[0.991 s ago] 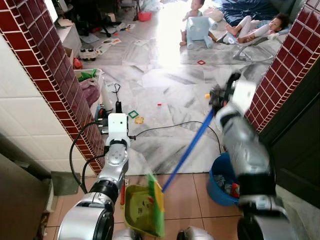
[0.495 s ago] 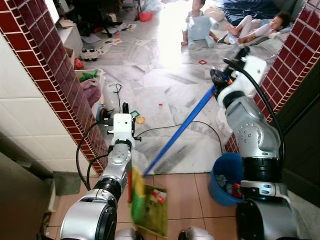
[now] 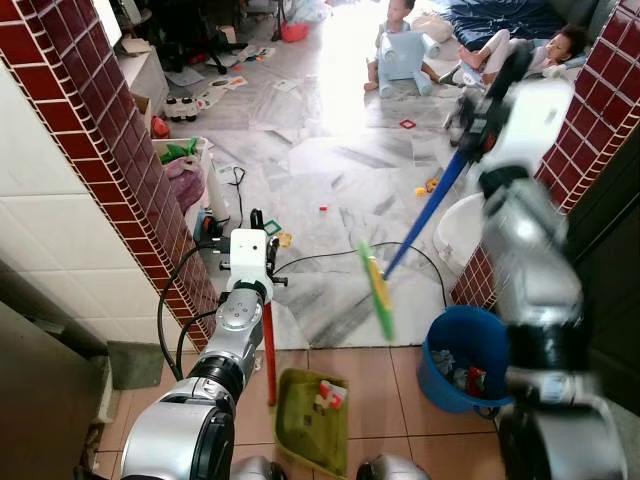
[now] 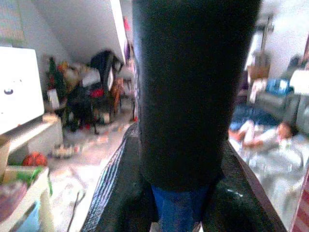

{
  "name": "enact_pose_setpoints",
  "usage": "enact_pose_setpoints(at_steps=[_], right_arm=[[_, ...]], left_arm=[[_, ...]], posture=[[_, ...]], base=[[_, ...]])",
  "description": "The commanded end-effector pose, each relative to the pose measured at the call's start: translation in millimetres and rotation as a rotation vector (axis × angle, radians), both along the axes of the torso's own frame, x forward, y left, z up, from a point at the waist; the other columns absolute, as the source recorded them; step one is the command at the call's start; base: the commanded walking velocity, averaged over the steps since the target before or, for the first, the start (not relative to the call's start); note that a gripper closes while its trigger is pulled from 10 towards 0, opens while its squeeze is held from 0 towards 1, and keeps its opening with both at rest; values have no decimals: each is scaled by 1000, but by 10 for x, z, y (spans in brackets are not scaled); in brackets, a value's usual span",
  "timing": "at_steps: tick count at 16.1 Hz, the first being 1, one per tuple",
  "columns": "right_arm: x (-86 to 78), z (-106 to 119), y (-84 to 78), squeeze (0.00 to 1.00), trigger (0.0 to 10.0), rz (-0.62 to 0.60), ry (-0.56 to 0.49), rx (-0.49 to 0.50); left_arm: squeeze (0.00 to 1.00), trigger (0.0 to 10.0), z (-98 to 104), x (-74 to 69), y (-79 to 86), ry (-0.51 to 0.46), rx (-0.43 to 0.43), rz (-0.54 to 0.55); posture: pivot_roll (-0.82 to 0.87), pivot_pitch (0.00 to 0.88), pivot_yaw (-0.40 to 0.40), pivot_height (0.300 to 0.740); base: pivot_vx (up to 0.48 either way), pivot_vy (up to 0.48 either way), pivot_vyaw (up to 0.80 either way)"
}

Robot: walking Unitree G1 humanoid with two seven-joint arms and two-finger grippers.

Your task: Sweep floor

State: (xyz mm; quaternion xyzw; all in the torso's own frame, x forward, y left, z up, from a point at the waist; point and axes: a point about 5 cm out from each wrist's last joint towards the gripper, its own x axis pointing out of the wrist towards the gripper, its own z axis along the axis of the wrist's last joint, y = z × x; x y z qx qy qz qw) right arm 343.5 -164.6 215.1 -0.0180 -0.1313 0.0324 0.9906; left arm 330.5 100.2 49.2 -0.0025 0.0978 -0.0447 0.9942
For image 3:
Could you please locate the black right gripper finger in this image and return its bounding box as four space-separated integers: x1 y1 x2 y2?
447 95 486 151

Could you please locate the blue broom with green brush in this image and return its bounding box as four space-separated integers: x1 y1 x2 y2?
357 148 473 342

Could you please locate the green dustpan with red handle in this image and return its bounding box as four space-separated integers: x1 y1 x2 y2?
262 298 350 477

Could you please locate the blue orange floor appliance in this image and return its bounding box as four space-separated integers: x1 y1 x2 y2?
191 207 230 247

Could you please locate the grey floor mat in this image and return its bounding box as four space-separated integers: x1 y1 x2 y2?
104 340 163 392

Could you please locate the lying child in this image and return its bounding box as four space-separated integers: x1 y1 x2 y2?
458 24 591 87

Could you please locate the bag with green pink contents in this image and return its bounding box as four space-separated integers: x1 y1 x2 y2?
154 137 212 217

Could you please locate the pale blue toy seat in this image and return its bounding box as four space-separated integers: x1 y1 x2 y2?
377 30 437 98

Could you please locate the dark blue bedding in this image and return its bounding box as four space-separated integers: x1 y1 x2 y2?
444 0 583 43

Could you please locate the white plastic bucket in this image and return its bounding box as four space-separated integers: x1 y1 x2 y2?
434 194 491 267

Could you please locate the sitting toddler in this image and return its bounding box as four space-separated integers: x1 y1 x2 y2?
363 0 438 93

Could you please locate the white toy car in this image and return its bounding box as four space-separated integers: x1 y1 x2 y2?
162 94 200 124

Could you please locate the red white wrapper scrap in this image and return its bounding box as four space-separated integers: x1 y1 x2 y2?
316 383 348 413

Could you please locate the brown cardboard box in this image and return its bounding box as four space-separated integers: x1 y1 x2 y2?
130 90 173 141

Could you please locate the white low cabinet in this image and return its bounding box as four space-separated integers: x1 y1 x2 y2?
113 38 171 117

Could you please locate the dark wooden door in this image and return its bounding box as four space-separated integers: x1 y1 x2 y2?
563 128 640 413

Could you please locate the small red basket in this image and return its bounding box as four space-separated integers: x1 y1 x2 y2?
280 21 310 44

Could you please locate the black office chair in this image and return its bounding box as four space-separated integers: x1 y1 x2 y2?
148 0 233 73

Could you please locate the silver robot left leg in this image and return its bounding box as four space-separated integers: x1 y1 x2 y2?
233 455 288 480

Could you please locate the silver robot leg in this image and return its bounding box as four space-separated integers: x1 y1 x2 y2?
233 455 288 480
356 454 433 480

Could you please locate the blue plastic waste bin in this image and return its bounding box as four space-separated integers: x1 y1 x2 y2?
419 305 514 415

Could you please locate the rubbish in blue bin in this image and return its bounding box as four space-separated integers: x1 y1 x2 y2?
453 363 493 398

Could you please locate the silver robot right leg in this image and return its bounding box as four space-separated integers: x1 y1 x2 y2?
356 454 433 480

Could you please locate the dark brown cabinet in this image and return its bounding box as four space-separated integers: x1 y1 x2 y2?
0 298 107 480

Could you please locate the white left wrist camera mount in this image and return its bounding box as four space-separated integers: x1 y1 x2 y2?
227 229 274 292

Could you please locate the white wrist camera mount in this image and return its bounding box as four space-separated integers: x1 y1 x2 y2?
492 78 578 179
227 229 274 292

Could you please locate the thin black cord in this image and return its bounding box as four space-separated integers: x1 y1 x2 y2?
224 164 250 227

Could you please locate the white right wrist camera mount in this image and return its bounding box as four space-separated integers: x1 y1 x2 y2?
492 78 578 179

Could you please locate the long black floor cable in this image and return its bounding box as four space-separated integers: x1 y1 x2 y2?
274 241 450 306

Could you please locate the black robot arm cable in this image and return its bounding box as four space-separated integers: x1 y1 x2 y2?
156 244 233 382

